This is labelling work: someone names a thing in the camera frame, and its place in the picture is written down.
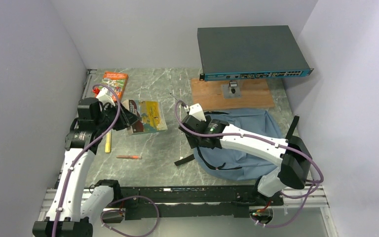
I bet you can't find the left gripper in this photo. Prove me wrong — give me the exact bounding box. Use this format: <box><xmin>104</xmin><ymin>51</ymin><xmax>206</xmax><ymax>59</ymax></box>
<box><xmin>95</xmin><ymin>100</ymin><xmax>140</xmax><ymax>133</ymax></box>

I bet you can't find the yellow teal paperback book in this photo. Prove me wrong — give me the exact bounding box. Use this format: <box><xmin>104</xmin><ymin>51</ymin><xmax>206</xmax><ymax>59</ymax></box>
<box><xmin>122</xmin><ymin>99</ymin><xmax>167</xmax><ymax>135</ymax></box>

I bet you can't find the blue student backpack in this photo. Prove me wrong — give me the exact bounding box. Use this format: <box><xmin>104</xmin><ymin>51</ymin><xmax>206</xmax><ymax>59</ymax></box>
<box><xmin>192</xmin><ymin>109</ymin><xmax>293</xmax><ymax>181</ymax></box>

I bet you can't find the orange green treehouse book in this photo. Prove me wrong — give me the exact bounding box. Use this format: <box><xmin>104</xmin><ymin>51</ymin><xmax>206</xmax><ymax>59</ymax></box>
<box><xmin>102</xmin><ymin>71</ymin><xmax>129</xmax><ymax>100</ymax></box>

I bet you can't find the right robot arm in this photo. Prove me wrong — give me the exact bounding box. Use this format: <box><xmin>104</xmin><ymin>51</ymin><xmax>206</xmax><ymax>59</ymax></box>
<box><xmin>179</xmin><ymin>110</ymin><xmax>310</xmax><ymax>205</ymax></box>

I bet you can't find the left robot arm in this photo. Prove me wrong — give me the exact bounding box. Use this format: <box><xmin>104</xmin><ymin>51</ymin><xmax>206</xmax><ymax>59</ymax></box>
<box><xmin>32</xmin><ymin>97</ymin><xmax>140</xmax><ymax>237</ymax></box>

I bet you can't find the yellow highlighter marker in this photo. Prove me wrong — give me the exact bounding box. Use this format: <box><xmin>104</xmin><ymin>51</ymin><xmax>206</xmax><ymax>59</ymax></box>
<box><xmin>105</xmin><ymin>130</ymin><xmax>112</xmax><ymax>154</ymax></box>

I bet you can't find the orange pen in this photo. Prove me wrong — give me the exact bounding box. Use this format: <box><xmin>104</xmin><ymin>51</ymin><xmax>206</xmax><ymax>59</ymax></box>
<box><xmin>116</xmin><ymin>155</ymin><xmax>142</xmax><ymax>160</ymax></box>

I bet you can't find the yellow black screwdriver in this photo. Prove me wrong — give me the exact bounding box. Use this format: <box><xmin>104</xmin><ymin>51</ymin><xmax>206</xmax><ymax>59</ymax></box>
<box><xmin>169</xmin><ymin>93</ymin><xmax>187</xmax><ymax>107</ymax></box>

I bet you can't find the wooden board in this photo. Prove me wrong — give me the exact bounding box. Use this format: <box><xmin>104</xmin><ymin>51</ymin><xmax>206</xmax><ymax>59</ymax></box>
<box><xmin>191</xmin><ymin>78</ymin><xmax>275</xmax><ymax>111</ymax></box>

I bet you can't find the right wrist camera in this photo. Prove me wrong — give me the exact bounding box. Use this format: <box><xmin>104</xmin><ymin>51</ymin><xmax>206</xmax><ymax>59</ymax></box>
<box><xmin>189</xmin><ymin>103</ymin><xmax>206</xmax><ymax>121</ymax></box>

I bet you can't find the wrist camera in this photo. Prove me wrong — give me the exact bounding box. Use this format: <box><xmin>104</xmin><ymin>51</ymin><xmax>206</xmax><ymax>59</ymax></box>
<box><xmin>189</xmin><ymin>103</ymin><xmax>206</xmax><ymax>121</ymax></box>
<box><xmin>95</xmin><ymin>87</ymin><xmax>115</xmax><ymax>106</ymax></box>

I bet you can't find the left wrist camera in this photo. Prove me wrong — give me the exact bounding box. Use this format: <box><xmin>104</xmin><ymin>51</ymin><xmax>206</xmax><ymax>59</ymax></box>
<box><xmin>95</xmin><ymin>87</ymin><xmax>115</xmax><ymax>106</ymax></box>

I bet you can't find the metal stand mount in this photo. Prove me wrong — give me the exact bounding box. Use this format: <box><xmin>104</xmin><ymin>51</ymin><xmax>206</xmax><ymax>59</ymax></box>
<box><xmin>221</xmin><ymin>80</ymin><xmax>241</xmax><ymax>99</ymax></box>

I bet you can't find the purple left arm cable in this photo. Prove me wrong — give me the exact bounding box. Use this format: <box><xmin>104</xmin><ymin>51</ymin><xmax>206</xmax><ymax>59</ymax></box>
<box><xmin>50</xmin><ymin>84</ymin><xmax>161</xmax><ymax>237</ymax></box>

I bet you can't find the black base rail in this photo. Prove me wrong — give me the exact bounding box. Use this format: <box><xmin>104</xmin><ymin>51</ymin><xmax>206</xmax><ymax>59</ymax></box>
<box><xmin>107</xmin><ymin>185</ymin><xmax>284</xmax><ymax>220</ymax></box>

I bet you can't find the grey network switch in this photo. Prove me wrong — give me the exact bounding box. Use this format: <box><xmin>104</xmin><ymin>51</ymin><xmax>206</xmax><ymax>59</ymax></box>
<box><xmin>197</xmin><ymin>25</ymin><xmax>313</xmax><ymax>81</ymax></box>

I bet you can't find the aluminium side rail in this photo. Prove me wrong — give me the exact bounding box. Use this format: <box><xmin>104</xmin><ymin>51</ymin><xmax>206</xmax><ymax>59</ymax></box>
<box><xmin>39</xmin><ymin>69</ymin><xmax>98</xmax><ymax>226</ymax></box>

